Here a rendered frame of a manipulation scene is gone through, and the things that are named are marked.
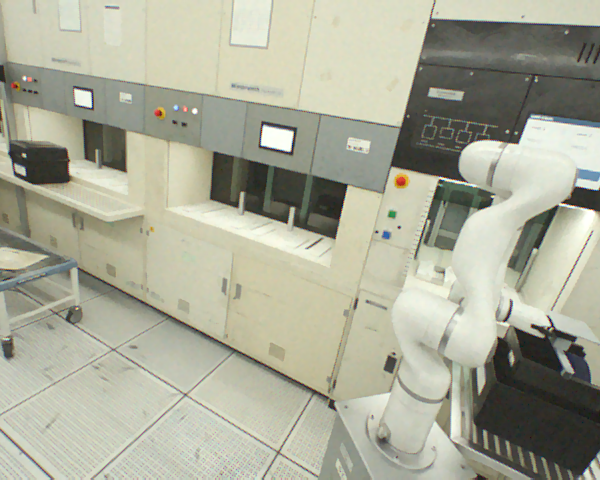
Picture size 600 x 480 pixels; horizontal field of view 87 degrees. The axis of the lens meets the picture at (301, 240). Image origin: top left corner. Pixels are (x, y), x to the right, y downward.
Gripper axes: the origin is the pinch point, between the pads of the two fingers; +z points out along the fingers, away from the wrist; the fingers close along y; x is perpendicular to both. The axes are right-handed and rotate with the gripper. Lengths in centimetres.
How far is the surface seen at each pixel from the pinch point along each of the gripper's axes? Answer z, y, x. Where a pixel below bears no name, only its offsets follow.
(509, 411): -7.8, 13.8, -23.2
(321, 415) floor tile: -67, -31, -109
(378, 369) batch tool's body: -46, -39, -70
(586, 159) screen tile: -3, -39, 47
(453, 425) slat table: -19.5, 17.5, -33.2
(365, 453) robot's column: -40, 41, -33
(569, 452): 8.1, 13.7, -27.5
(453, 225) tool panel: -32, -129, -5
